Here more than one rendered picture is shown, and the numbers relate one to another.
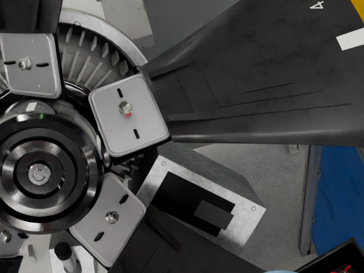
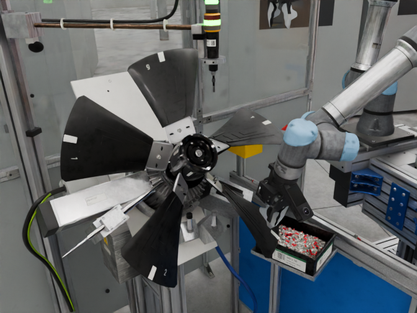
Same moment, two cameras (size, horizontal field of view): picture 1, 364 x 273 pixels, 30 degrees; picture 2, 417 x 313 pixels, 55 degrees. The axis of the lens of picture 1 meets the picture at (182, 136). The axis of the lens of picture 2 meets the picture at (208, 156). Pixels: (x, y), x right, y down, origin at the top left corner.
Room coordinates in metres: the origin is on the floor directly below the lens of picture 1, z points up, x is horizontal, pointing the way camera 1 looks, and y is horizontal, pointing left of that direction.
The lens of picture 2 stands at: (-0.53, 0.63, 1.68)
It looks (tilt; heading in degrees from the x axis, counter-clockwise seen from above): 25 degrees down; 329
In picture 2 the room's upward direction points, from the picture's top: 2 degrees counter-clockwise
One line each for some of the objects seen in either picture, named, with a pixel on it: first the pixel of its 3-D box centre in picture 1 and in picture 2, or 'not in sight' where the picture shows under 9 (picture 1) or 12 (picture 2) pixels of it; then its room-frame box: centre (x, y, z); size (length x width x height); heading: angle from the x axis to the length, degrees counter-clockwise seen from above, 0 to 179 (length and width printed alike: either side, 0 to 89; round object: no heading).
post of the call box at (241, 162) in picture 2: not in sight; (241, 162); (0.73, -0.29, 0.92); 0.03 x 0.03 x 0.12; 5
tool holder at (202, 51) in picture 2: not in sight; (209, 43); (0.41, 0.05, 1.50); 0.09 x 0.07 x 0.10; 40
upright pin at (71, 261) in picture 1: (67, 259); (189, 222); (0.37, 0.16, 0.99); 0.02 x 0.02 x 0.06
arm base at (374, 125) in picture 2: not in sight; (376, 118); (0.47, -0.80, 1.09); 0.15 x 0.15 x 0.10
